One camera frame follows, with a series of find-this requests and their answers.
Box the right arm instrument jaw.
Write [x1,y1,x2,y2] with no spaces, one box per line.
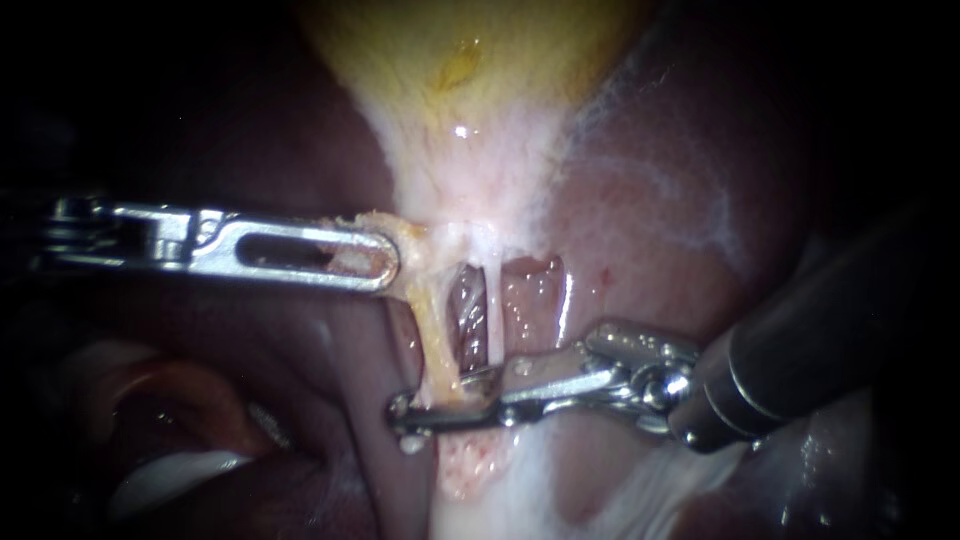
[457,343,603,411]
[386,386,610,436]

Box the right arm instrument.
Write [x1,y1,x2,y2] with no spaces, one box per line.
[581,317,704,438]

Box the left arm instrument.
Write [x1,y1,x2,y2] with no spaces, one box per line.
[43,194,228,271]

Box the left arm instrument jaw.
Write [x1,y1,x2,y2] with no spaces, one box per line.
[194,213,403,295]

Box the gallbladder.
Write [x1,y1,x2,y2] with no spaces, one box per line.
[296,0,663,301]

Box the thin tube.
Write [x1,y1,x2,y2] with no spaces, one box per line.
[483,243,508,370]
[408,239,470,406]

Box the dark red liver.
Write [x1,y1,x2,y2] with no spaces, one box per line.
[44,0,931,540]

